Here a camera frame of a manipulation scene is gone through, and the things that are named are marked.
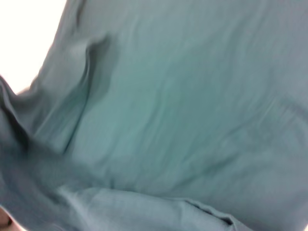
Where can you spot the teal blue shirt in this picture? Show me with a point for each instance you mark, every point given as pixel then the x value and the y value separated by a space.
pixel 168 108

